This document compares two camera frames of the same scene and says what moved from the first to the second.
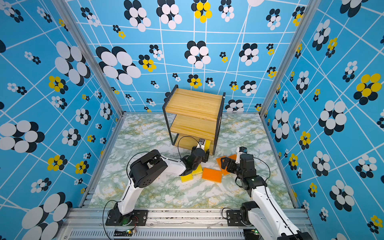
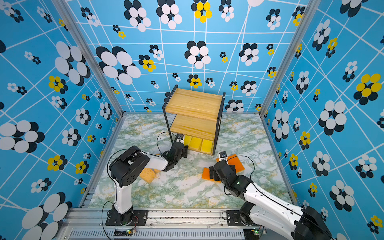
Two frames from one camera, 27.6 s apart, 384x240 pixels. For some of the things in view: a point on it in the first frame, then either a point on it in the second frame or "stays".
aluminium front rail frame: x=163 y=224 stays
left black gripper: x=206 y=156 → x=185 y=151
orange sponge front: x=212 y=174 stays
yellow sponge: x=198 y=173 → x=195 y=143
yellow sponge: x=187 y=177 → x=187 y=139
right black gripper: x=230 y=169 → x=212 y=169
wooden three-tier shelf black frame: x=194 y=115 stays
